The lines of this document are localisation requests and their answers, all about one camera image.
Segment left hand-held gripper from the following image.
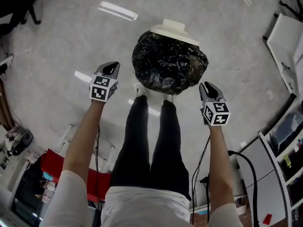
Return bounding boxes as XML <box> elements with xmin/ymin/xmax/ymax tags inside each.
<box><xmin>89</xmin><ymin>61</ymin><xmax>121</xmax><ymax>103</ymax></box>

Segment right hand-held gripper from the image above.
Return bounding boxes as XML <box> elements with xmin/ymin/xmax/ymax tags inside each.
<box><xmin>198</xmin><ymin>81</ymin><xmax>232</xmax><ymax>127</ymax></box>

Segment black garbage bag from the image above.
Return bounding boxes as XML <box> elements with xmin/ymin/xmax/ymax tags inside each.
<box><xmin>132</xmin><ymin>30</ymin><xmax>209</xmax><ymax>96</ymax></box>

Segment person's left forearm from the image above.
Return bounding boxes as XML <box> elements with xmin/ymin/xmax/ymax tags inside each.
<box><xmin>62</xmin><ymin>100</ymin><xmax>107</xmax><ymax>186</ymax></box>

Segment person's right forearm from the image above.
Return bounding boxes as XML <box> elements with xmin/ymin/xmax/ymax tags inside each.
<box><xmin>208</xmin><ymin>124</ymin><xmax>237</xmax><ymax>210</ymax></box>

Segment person's left white shoe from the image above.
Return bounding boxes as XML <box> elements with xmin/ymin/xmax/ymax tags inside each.
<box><xmin>134</xmin><ymin>82</ymin><xmax>149</xmax><ymax>97</ymax></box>

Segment person's white shoe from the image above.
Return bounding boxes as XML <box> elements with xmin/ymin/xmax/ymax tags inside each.
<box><xmin>161</xmin><ymin>94</ymin><xmax>175</xmax><ymax>105</ymax></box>
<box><xmin>134</xmin><ymin>82</ymin><xmax>149</xmax><ymax>97</ymax></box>

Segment person's right white shoe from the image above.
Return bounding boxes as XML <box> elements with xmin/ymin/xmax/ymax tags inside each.
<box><xmin>161</xmin><ymin>94</ymin><xmax>175</xmax><ymax>105</ymax></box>

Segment white bin lid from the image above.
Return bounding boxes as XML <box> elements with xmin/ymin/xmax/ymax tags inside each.
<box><xmin>151</xmin><ymin>18</ymin><xmax>200</xmax><ymax>46</ymax></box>

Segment person's black trousers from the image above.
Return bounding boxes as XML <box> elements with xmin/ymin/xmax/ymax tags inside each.
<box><xmin>109</xmin><ymin>95</ymin><xmax>192</xmax><ymax>202</ymax></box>

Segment white cabinet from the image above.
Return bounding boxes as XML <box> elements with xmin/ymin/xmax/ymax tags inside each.
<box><xmin>262</xmin><ymin>12</ymin><xmax>303</xmax><ymax>95</ymax></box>

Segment white metal shelf rack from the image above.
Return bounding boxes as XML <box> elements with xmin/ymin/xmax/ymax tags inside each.
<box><xmin>257</xmin><ymin>95</ymin><xmax>303</xmax><ymax>227</ymax></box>

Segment grey cabinet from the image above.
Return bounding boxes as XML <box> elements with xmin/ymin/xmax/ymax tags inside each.
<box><xmin>233</xmin><ymin>136</ymin><xmax>293</xmax><ymax>225</ymax></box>

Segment red cloth covered table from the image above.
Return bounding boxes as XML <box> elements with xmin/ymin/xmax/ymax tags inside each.
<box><xmin>39</xmin><ymin>148</ymin><xmax>112</xmax><ymax>202</ymax></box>

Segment black round device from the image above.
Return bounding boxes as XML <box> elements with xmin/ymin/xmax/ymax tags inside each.
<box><xmin>11</xmin><ymin>131</ymin><xmax>34</xmax><ymax>156</ymax></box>

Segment black mesh office chair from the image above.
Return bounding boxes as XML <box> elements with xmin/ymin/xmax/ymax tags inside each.
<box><xmin>0</xmin><ymin>0</ymin><xmax>57</xmax><ymax>36</ymax></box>

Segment black tripod stand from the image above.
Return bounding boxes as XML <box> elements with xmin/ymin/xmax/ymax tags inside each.
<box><xmin>278</xmin><ymin>0</ymin><xmax>303</xmax><ymax>22</ymax></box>

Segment person's white shirt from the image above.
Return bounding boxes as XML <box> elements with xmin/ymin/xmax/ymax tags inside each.
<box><xmin>41</xmin><ymin>170</ymin><xmax>244</xmax><ymax>227</ymax></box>

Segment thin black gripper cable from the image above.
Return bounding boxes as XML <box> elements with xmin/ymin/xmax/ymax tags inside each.
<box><xmin>191</xmin><ymin>135</ymin><xmax>212</xmax><ymax>224</ymax></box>
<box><xmin>94</xmin><ymin>124</ymin><xmax>102</xmax><ymax>227</ymax></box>

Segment thick black hose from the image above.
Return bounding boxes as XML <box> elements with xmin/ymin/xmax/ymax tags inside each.
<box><xmin>227</xmin><ymin>150</ymin><xmax>261</xmax><ymax>227</ymax></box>

